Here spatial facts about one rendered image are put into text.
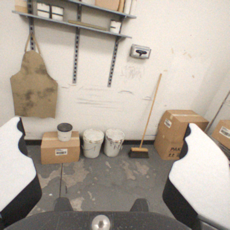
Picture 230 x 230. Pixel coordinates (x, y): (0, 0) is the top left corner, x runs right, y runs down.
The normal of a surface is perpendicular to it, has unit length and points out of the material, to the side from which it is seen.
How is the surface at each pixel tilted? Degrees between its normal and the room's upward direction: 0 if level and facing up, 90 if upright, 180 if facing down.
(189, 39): 90
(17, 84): 88
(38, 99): 90
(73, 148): 88
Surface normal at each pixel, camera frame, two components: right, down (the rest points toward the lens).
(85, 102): 0.23, 0.50
